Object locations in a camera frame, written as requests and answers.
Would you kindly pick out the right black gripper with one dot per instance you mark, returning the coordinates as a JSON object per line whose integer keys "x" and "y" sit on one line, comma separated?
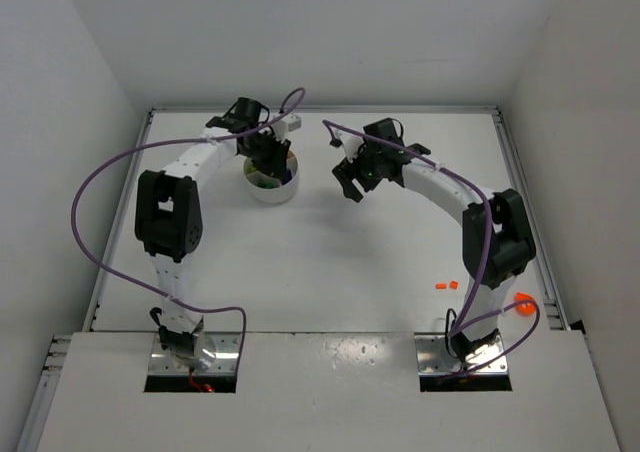
{"x": 355, "y": 173}

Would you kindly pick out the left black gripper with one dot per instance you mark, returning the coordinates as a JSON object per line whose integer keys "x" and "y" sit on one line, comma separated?
{"x": 273, "y": 154}

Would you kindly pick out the dark green lego brick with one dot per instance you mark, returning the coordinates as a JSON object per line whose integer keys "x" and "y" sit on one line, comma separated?
{"x": 267, "y": 185}

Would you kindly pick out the white divided round container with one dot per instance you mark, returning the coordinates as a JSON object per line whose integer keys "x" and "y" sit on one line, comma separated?
{"x": 270, "y": 190}

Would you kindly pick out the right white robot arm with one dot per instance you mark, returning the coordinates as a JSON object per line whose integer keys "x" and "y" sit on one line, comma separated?
{"x": 497, "y": 239}

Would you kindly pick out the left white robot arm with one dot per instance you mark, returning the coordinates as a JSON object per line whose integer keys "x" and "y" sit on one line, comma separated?
{"x": 168, "y": 217}

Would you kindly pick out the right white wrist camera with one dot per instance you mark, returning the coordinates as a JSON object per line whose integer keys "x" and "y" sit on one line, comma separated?
{"x": 348, "y": 143}

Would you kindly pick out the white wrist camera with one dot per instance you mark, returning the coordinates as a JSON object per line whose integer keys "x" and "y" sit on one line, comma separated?
{"x": 348, "y": 143}
{"x": 289, "y": 123}

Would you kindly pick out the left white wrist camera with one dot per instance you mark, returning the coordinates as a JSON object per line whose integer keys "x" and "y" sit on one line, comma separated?
{"x": 289, "y": 123}

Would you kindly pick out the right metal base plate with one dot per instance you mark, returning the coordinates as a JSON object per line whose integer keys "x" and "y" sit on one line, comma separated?
{"x": 434, "y": 360}

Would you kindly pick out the metal base plate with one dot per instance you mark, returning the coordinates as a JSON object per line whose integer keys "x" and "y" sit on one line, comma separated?
{"x": 217, "y": 357}
{"x": 434, "y": 360}

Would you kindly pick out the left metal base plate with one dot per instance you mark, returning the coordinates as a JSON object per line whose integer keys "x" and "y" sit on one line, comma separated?
{"x": 217, "y": 357}

